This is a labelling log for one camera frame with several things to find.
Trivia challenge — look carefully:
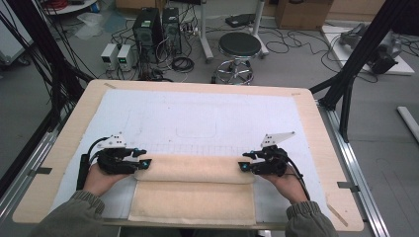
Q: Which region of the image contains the cardboard box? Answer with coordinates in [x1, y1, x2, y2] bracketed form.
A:
[275, 0, 334, 32]

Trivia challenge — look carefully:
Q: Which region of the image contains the cream towel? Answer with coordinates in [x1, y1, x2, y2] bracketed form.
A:
[127, 154, 258, 226]

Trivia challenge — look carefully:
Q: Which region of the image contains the slim black computer tower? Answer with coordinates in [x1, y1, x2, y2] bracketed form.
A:
[161, 8, 183, 55]

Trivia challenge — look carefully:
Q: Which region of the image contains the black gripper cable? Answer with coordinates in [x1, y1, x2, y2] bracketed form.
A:
[283, 156, 311, 201]
[76, 136, 110, 192]

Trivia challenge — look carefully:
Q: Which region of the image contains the black round stool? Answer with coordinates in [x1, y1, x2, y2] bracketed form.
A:
[215, 32, 263, 86]

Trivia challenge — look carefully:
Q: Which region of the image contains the flat black device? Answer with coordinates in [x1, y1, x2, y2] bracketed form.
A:
[225, 13, 256, 29]

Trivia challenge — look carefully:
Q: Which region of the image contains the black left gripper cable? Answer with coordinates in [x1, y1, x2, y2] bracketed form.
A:
[76, 136, 110, 192]

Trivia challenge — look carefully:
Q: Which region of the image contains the person's left hand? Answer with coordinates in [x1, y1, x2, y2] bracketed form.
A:
[82, 162, 131, 198]

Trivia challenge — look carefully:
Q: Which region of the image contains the white round table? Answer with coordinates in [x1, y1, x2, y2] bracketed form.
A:
[42, 0, 100, 16]

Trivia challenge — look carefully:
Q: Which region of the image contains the coiled black cable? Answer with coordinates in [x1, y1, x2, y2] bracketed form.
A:
[171, 56, 196, 73]

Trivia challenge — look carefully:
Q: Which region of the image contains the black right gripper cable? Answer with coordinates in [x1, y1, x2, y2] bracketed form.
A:
[283, 156, 311, 201]

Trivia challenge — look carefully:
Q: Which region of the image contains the aluminium rail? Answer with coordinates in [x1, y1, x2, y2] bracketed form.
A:
[317, 102, 391, 237]
[0, 131, 58, 228]

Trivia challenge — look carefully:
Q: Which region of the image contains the thin wooden strip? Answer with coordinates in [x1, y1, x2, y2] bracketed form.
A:
[325, 201, 349, 228]

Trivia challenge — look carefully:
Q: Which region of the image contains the white grid mat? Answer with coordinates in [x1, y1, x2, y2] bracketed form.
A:
[47, 88, 332, 225]

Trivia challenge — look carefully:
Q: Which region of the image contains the white desk leg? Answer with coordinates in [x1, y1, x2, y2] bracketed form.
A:
[199, 0, 214, 63]
[250, 0, 270, 59]

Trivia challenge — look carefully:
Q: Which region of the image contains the clear plastic sheet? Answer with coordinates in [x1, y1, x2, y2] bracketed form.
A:
[75, 12, 126, 40]

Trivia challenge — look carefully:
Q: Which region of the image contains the black metal frame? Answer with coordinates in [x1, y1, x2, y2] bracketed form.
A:
[309, 0, 419, 143]

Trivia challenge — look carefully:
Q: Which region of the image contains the white power supply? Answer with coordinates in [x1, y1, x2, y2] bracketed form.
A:
[117, 43, 137, 72]
[100, 42, 119, 71]

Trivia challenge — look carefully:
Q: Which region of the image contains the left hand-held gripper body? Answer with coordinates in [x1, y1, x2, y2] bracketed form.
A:
[96, 131, 142, 176]

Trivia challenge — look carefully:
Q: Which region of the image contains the white tube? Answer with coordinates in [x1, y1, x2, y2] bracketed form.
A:
[396, 106, 419, 143]

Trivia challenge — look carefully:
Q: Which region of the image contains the black frame with cables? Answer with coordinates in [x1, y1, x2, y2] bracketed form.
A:
[0, 0, 95, 132]

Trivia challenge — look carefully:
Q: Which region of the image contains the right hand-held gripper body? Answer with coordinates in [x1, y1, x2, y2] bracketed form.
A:
[250, 130, 296, 178]

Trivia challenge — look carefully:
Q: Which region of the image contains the grey metal bracket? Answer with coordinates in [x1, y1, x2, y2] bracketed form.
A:
[336, 181, 360, 193]

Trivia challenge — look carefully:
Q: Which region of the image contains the white base board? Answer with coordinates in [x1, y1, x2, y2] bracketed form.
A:
[320, 24, 415, 76]

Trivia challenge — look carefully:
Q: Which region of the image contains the person's right hand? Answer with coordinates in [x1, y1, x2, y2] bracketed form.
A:
[261, 164, 309, 204]

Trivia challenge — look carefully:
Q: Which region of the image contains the large black computer tower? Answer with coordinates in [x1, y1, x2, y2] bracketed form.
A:
[132, 8, 164, 63]

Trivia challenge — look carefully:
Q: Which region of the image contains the black tape strip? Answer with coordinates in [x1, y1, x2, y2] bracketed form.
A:
[28, 167, 53, 177]

